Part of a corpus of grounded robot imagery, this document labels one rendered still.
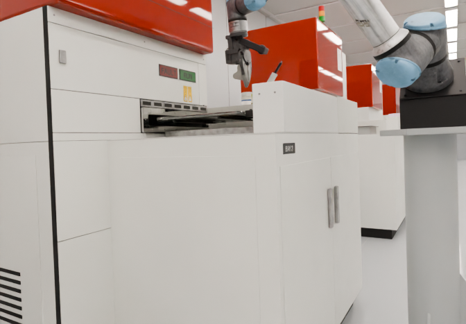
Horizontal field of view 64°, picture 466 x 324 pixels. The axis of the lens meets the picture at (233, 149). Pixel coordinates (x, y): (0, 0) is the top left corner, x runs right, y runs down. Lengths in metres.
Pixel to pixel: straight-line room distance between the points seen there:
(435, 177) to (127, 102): 1.08
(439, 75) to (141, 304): 1.21
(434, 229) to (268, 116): 0.67
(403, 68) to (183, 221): 0.77
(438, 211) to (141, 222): 0.95
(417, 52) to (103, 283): 1.21
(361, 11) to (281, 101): 0.34
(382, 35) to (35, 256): 1.24
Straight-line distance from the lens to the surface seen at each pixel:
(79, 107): 1.29
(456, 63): 1.51
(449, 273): 1.45
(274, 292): 1.06
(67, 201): 1.27
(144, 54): 1.53
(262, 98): 1.06
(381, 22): 1.18
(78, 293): 1.35
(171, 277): 1.24
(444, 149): 1.37
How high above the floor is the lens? 0.80
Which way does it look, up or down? 1 degrees down
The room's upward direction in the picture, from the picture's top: 2 degrees counter-clockwise
